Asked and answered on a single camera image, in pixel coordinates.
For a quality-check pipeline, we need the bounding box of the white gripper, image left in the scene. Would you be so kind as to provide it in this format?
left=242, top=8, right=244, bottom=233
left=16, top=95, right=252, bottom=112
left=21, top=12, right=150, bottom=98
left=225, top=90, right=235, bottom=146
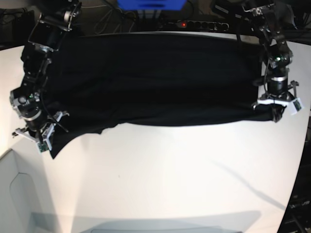
left=12, top=110, right=69, bottom=146

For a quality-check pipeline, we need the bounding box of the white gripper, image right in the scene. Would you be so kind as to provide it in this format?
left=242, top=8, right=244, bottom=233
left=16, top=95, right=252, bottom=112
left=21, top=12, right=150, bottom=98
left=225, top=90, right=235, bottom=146
left=252, top=81, right=299, bottom=123

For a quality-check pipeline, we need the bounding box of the black T-shirt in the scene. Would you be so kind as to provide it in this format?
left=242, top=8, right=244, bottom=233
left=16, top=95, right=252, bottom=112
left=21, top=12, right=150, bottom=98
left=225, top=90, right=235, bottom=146
left=43, top=34, right=274, bottom=158

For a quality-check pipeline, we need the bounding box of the robot arm, image left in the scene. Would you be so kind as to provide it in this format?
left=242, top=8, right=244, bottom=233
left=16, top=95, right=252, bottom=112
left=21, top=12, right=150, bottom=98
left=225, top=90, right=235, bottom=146
left=10, top=0, right=82, bottom=152

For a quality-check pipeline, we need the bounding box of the white side table panel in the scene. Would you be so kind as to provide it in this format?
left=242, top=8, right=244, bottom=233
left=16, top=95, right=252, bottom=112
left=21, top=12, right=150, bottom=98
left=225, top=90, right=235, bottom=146
left=0, top=150, right=73, bottom=233

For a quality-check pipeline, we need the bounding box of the black power strip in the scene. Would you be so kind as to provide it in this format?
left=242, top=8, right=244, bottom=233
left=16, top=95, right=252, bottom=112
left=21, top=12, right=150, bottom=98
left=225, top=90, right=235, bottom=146
left=166, top=20, right=230, bottom=33

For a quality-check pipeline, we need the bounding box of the black equipment with white lettering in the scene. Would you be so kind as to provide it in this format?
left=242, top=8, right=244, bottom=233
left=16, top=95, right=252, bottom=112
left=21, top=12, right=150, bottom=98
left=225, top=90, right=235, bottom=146
left=276, top=135, right=311, bottom=233

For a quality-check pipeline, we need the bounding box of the blue box overhead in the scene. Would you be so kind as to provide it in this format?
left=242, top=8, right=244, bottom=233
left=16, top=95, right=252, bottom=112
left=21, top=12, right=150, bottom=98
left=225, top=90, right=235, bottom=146
left=117, top=0, right=187, bottom=11

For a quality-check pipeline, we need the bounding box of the wrist camera, image left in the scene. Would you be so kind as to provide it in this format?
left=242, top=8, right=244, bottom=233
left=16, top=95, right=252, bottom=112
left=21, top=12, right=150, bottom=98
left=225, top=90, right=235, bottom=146
left=36, top=138, right=52, bottom=153

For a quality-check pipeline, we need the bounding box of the wrist camera, image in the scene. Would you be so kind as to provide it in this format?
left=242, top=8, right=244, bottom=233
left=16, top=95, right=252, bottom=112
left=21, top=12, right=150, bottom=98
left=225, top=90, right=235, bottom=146
left=287, top=98, right=304, bottom=116
left=36, top=138, right=52, bottom=153

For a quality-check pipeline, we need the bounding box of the wrist camera, image right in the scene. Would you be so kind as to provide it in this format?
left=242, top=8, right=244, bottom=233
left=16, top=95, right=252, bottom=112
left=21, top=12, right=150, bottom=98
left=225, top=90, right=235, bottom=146
left=287, top=98, right=304, bottom=116

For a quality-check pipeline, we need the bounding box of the white grey cable on floor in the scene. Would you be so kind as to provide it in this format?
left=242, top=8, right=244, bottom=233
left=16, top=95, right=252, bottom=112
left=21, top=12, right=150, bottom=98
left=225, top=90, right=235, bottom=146
left=93, top=7, right=137, bottom=34

